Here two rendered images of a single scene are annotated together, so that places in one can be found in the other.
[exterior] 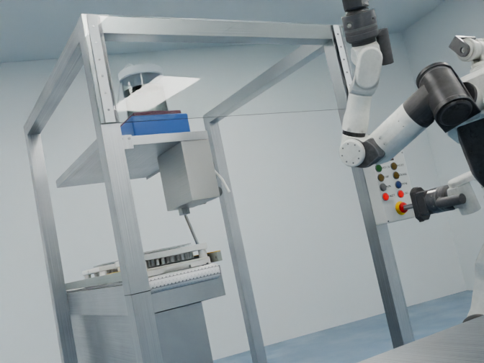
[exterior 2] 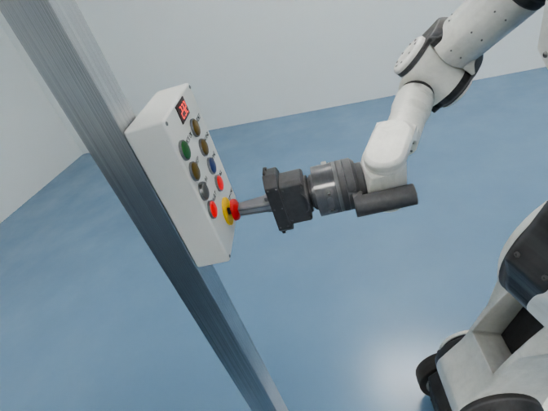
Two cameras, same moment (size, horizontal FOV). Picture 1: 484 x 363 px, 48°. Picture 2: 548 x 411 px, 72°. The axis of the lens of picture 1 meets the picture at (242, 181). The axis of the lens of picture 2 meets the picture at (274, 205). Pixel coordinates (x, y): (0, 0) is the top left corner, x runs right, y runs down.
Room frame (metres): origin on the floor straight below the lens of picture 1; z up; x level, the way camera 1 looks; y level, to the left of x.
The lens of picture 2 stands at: (1.60, -0.19, 1.30)
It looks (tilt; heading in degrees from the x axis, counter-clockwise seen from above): 33 degrees down; 313
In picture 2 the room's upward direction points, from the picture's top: 19 degrees counter-clockwise
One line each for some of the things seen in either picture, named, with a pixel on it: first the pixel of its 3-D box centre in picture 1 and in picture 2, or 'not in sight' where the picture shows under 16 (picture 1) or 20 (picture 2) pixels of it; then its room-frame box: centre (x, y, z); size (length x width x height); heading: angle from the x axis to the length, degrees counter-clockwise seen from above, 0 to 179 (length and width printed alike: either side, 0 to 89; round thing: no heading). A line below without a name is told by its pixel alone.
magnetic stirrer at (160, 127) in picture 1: (153, 131); not in sight; (1.85, 0.27, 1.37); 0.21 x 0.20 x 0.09; 121
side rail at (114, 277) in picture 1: (86, 282); not in sight; (2.23, 0.70, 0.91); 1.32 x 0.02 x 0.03; 31
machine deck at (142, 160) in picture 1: (126, 163); not in sight; (1.98, 0.40, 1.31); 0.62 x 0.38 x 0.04; 31
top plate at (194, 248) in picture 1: (160, 255); not in sight; (1.88, 0.32, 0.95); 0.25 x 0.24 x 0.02; 122
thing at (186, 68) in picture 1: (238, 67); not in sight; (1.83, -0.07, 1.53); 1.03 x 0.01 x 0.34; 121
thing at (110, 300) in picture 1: (121, 294); not in sight; (2.31, 0.59, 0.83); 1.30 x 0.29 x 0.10; 31
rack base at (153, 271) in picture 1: (163, 269); not in sight; (1.88, 0.32, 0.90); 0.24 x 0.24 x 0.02; 32
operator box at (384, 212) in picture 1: (390, 187); (193, 175); (2.09, -0.55, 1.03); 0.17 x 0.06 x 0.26; 121
